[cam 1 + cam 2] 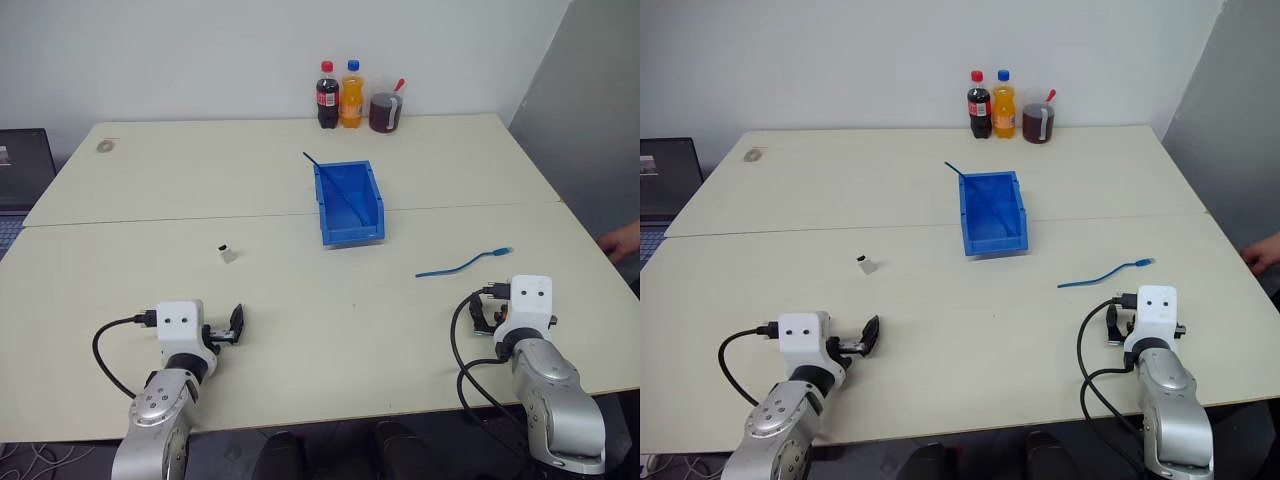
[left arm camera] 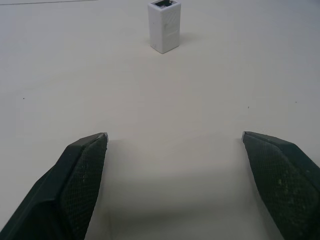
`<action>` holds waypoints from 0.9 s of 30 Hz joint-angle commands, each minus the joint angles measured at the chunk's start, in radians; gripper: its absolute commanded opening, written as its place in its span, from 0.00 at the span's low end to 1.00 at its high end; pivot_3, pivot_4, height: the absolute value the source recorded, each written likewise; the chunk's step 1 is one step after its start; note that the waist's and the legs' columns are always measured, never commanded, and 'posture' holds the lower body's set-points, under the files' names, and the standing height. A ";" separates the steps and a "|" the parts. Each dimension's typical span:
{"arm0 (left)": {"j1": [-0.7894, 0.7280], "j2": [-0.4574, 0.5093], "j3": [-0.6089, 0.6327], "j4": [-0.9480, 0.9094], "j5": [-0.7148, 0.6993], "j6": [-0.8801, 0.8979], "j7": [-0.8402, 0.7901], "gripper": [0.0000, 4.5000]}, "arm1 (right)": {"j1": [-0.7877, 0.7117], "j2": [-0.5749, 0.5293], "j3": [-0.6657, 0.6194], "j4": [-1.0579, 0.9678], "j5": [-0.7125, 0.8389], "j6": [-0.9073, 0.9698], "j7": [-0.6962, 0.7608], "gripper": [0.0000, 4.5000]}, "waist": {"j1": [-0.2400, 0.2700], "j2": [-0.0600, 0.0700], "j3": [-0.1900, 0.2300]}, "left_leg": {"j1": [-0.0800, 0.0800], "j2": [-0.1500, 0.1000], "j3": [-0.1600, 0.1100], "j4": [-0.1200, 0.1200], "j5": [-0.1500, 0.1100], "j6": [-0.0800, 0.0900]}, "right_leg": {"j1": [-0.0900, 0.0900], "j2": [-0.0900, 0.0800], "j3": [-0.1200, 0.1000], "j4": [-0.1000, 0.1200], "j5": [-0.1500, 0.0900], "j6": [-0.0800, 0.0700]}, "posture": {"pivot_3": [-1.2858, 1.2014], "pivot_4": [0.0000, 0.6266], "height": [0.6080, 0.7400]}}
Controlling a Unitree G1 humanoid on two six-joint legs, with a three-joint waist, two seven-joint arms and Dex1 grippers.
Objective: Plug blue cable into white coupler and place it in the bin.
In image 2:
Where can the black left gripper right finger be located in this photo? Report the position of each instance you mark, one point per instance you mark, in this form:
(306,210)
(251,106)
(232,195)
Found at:
(282,180)

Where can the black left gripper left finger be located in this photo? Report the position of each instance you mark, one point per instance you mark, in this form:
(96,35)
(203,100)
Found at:
(72,185)

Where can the white plastic Ethernet coupler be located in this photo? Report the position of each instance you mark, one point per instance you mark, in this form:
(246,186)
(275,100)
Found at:
(164,26)

